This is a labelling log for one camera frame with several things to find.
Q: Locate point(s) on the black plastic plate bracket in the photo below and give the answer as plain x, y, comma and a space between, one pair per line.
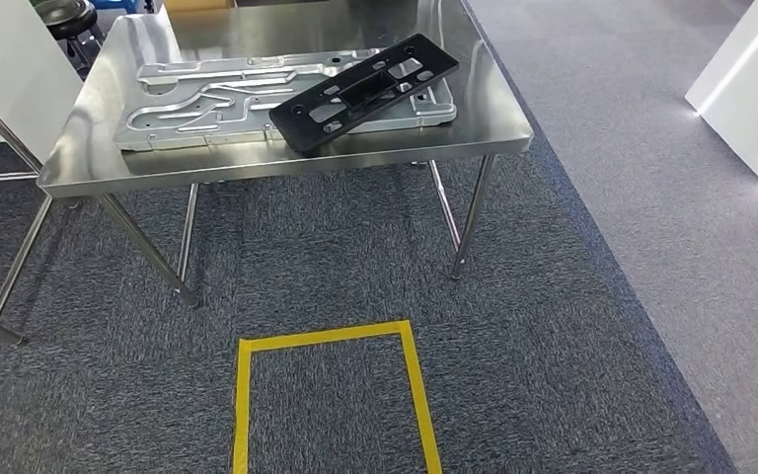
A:
366, 91

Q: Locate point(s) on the stainless steel workbench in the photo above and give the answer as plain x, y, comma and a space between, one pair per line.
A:
124, 163

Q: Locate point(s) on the stamped grey metal plate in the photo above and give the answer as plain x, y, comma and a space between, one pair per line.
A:
189, 111

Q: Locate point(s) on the black round stool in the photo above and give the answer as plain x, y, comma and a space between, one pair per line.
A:
68, 16

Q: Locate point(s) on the white top steel table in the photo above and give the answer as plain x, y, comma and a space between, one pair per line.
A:
0, 65

